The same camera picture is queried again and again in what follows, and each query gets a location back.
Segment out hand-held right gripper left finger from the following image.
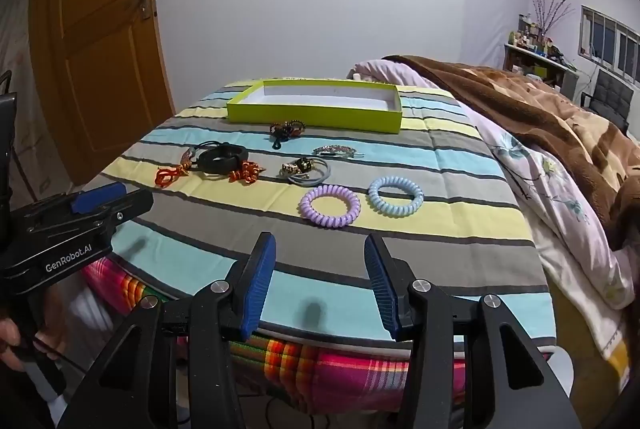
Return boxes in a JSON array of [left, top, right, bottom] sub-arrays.
[[57, 231, 277, 429]]

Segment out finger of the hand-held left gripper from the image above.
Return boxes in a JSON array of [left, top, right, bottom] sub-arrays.
[[92, 190, 154, 235], [22, 181, 128, 224]]

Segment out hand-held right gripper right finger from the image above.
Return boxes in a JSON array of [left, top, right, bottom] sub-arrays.
[[364, 233, 583, 429]]

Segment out red ribbon bow hair tie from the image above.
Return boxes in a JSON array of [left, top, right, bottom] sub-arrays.
[[229, 160, 261, 184], [155, 148, 193, 188]]

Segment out light blue coil hair tie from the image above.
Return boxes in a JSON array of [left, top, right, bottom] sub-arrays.
[[368, 176, 425, 216]]

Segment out black elastic hair tie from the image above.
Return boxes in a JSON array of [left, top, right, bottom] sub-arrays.
[[191, 140, 223, 172]]

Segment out purple coil hair tie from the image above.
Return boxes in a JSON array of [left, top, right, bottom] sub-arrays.
[[299, 184, 362, 227]]

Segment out black wristband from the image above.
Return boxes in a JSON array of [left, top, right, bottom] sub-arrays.
[[196, 142, 249, 174]]

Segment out rhinestone hair clip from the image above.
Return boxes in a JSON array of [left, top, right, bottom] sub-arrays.
[[312, 145, 363, 160]]

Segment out lime green cardboard box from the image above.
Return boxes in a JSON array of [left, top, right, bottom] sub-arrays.
[[226, 79, 403, 134]]

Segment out person's left hand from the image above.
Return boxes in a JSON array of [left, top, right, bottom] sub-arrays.
[[0, 316, 26, 372]]

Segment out pink plaid cloth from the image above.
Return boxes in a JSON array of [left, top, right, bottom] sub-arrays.
[[82, 259, 471, 415]]

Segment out wooden door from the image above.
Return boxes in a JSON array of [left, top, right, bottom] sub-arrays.
[[30, 0, 176, 187]]

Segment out floral pink quilt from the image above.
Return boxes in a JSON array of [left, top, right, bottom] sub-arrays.
[[347, 58, 636, 362]]

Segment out brown fleece blanket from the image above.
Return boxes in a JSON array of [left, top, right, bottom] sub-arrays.
[[382, 55, 640, 255]]

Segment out row of small bottles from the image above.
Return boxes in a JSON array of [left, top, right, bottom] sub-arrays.
[[507, 14, 571, 60]]

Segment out black chair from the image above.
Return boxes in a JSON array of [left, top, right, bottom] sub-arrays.
[[590, 70, 636, 130]]

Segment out purple flower branches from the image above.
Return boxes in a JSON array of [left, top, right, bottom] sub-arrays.
[[530, 0, 576, 34]]

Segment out window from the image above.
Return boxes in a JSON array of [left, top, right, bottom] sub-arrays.
[[580, 5, 640, 84]]

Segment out grey elastic hair tie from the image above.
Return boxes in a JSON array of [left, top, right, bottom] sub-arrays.
[[287, 159, 332, 186]]

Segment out leopard bow hair tie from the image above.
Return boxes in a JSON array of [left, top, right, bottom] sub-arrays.
[[280, 156, 315, 180]]

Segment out dark beaded bracelet amber beads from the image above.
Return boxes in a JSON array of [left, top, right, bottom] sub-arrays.
[[268, 119, 307, 151]]

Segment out white wall shelf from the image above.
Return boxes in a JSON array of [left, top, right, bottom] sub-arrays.
[[502, 41, 581, 90]]

